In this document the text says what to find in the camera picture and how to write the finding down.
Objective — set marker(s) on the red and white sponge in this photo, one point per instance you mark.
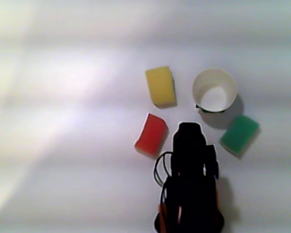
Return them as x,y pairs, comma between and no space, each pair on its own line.
151,136

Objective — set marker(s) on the green and white sponge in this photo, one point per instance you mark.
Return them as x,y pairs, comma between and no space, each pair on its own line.
240,134

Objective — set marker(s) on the white paper cup green tape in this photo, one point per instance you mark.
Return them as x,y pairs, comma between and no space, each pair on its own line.
214,94

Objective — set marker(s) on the yellow and white sponge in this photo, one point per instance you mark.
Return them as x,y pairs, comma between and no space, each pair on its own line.
161,87

